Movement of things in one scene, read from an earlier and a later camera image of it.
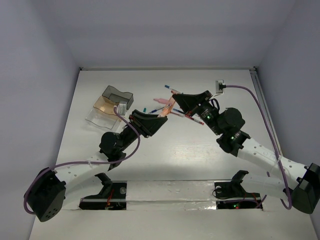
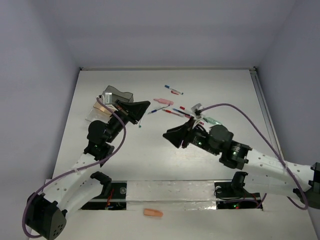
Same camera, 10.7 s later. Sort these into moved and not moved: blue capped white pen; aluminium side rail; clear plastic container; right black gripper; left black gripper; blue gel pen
Moved: right black gripper; left black gripper
Not moved: clear plastic container; blue gel pen; blue capped white pen; aluminium side rail
